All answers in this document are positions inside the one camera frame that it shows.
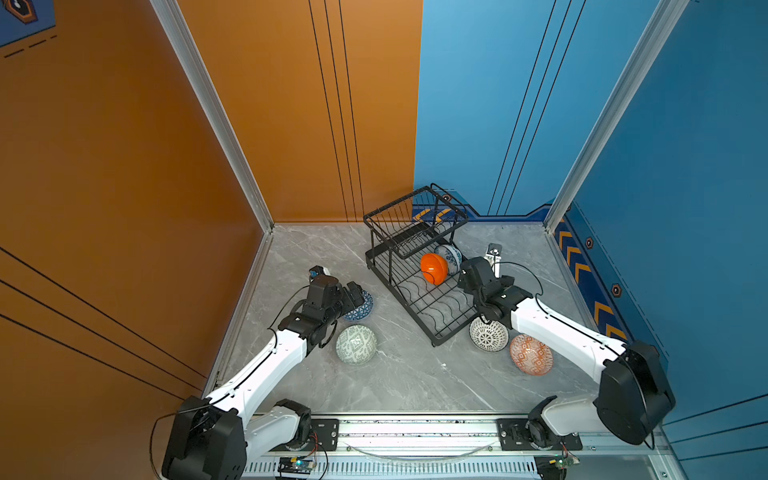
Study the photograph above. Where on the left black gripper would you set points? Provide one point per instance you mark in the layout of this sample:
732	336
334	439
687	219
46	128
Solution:
356	295

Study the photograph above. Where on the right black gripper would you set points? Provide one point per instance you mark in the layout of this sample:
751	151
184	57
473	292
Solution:
463	285

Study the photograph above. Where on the dark blue patterned bowl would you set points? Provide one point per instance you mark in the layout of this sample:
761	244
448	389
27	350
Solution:
363	311

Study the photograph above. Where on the pale green patterned bowl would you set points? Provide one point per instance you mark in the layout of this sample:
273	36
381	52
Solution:
356	345

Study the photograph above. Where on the blue floral white bowl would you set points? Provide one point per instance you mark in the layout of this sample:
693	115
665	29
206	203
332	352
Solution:
451	255

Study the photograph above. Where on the orange plastic bowl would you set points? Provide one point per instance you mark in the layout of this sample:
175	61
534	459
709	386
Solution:
433	268

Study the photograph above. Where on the black wire dish rack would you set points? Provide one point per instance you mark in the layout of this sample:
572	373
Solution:
404	231

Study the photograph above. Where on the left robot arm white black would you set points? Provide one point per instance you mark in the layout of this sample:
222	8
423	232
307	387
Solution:
211	437

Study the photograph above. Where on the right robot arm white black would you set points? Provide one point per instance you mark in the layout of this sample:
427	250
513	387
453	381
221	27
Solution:
634	394

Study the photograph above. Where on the white black lattice bowl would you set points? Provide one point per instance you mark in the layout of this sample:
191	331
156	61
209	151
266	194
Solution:
489	337

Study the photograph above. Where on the red white patterned bowl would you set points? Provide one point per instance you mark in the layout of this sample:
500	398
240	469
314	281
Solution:
531	356

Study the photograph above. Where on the green circuit board left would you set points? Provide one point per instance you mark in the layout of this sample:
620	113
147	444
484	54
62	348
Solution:
295	468

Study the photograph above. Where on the circuit board right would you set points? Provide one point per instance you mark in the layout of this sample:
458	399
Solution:
555	468

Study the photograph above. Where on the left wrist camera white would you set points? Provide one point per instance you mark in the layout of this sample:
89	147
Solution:
317	271

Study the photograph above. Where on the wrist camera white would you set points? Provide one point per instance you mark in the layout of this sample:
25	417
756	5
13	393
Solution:
317	271
493	256

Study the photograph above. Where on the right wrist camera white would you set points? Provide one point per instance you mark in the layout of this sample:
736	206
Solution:
493	256

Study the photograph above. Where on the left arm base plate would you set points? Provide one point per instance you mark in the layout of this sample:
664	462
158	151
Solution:
325	430

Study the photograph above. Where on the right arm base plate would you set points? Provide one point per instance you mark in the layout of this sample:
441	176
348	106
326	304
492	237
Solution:
522	434

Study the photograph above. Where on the aluminium front rail frame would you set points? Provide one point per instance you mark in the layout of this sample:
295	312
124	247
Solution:
457	446

